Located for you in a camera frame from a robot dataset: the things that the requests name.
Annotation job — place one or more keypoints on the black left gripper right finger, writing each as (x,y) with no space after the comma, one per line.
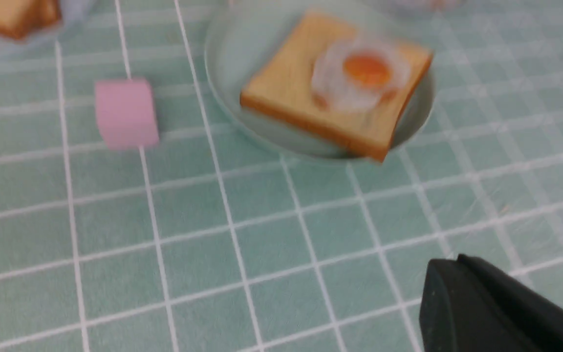
(540,320)

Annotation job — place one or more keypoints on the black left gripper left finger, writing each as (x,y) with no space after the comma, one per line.
(458,315)

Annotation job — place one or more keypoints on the toast bread slice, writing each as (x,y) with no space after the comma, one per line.
(21,18)
(281,88)

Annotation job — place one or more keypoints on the fried egg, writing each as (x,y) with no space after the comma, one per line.
(353,75)

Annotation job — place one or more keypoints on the grey egg plate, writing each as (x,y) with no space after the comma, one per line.
(413,7)

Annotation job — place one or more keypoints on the mint green empty plate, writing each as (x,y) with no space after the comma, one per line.
(242,37)

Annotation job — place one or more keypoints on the pink cube block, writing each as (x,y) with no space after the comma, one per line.
(125,113)

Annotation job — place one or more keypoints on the light blue bread plate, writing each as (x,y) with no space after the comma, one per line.
(73,12)

